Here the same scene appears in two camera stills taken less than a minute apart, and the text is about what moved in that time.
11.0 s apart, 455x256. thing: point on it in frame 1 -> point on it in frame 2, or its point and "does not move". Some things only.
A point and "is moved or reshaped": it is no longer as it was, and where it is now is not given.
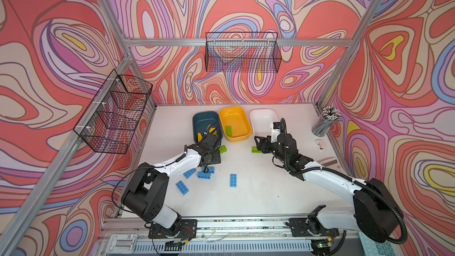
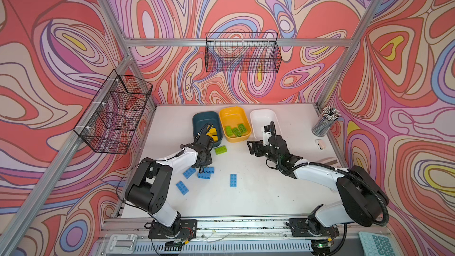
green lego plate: (229, 131) does not move
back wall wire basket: (244, 52) does not move
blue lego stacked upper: (211, 169) does not move
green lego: (255, 150) is moved or reshaped
